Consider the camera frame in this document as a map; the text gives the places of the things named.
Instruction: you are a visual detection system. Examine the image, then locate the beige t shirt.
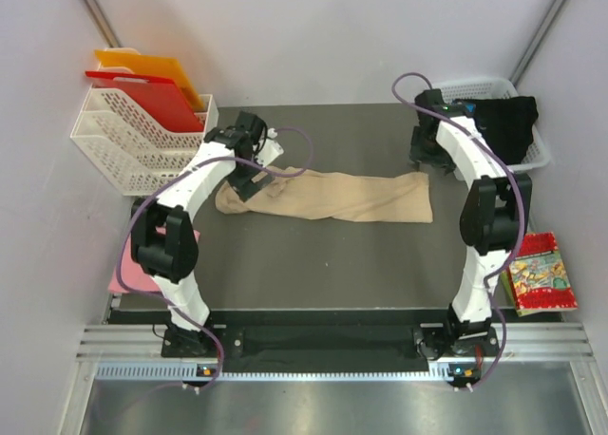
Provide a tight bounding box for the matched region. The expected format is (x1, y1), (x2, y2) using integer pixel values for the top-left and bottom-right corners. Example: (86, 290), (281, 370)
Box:
(215, 170), (433, 223)

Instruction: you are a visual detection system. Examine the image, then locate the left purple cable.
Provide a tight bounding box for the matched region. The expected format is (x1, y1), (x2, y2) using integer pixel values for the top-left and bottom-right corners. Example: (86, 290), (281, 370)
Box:
(115, 126), (314, 391)

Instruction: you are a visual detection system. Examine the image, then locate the red plastic folder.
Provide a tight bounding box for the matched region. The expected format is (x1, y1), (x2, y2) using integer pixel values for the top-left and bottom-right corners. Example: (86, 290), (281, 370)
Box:
(85, 70), (203, 133)

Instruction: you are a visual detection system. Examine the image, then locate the pink folded t shirt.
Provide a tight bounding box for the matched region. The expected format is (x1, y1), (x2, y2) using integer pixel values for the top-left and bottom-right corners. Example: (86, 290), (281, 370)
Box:
(107, 229), (201, 295)

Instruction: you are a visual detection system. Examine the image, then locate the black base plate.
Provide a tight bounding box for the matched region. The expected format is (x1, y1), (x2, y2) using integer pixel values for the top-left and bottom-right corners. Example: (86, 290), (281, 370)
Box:
(161, 325), (497, 368)

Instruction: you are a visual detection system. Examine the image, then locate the purple cable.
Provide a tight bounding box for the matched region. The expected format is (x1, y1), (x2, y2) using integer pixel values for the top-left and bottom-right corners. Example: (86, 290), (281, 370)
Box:
(115, 126), (314, 391)
(390, 72), (529, 391)

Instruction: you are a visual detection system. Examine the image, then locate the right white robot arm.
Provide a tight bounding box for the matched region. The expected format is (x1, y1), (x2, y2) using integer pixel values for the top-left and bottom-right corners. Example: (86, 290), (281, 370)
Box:
(409, 88), (532, 357)

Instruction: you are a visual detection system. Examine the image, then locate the orange plastic folder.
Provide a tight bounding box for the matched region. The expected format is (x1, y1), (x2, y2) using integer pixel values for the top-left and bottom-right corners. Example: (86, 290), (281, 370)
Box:
(94, 48), (205, 112)

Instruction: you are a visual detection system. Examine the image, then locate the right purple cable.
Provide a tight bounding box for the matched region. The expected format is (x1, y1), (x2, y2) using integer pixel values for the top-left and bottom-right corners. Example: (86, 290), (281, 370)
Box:
(390, 72), (529, 391)

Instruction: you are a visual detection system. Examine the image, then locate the white slotted cable duct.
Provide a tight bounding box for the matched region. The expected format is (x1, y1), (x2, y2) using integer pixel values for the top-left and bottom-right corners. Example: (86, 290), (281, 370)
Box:
(95, 362), (473, 383)

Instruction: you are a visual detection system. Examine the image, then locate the black t shirt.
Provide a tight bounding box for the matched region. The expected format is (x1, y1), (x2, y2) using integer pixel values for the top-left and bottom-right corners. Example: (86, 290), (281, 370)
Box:
(453, 96), (539, 165)

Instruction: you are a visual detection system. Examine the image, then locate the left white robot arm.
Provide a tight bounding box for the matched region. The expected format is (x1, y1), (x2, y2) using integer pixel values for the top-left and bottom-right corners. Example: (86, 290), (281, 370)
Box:
(122, 112), (283, 357)

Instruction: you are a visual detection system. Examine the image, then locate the white perforated file organizer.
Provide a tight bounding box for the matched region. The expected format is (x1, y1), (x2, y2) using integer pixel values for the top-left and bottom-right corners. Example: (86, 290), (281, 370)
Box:
(70, 87), (204, 197)

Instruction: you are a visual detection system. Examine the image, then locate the colourful picture book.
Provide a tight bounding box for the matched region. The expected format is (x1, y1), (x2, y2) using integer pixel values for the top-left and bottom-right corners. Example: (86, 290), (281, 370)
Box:
(501, 232), (579, 316)

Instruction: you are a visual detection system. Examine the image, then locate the white mesh laundry basket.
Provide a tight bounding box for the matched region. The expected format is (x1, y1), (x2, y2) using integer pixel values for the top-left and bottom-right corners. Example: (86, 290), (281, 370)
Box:
(436, 78), (550, 172)

